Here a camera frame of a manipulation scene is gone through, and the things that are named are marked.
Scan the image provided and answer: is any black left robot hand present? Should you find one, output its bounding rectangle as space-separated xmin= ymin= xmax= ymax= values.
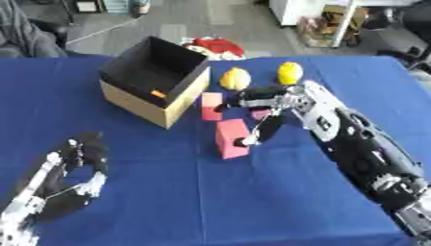
xmin=13 ymin=130 xmax=112 ymax=224

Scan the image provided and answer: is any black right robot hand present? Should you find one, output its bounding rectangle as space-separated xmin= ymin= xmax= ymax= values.
xmin=212 ymin=84 xmax=309 ymax=148

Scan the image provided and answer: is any tan cardboard box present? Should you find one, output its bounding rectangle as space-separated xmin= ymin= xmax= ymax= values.
xmin=294 ymin=4 xmax=369 ymax=48

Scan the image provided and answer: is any cardboard box with black inside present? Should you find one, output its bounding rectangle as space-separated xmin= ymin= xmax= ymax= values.
xmin=97 ymin=36 xmax=215 ymax=130

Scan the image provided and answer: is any small pink block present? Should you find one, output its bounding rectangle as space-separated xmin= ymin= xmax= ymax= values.
xmin=249 ymin=108 xmax=275 ymax=121

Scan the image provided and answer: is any yellow toy fruit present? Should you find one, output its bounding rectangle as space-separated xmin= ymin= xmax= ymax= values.
xmin=218 ymin=66 xmax=255 ymax=91
xmin=276 ymin=61 xmax=307 ymax=86

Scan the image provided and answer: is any flat pink block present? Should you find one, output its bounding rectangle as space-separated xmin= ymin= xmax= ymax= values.
xmin=200 ymin=91 xmax=226 ymax=122

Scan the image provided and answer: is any large pink block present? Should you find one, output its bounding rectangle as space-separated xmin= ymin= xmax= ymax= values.
xmin=214 ymin=118 xmax=253 ymax=160

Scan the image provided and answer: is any red and white soft toy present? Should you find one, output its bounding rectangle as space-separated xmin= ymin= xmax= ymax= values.
xmin=180 ymin=37 xmax=248 ymax=62

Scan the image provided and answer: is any black office chair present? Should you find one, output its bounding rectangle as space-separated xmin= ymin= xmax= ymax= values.
xmin=360 ymin=0 xmax=431 ymax=72

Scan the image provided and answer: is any grey cloth heap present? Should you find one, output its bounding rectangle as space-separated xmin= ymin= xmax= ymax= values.
xmin=0 ymin=0 xmax=71 ymax=60

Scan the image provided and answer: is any white table frame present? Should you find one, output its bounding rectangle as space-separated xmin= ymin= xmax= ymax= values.
xmin=267 ymin=0 xmax=431 ymax=49

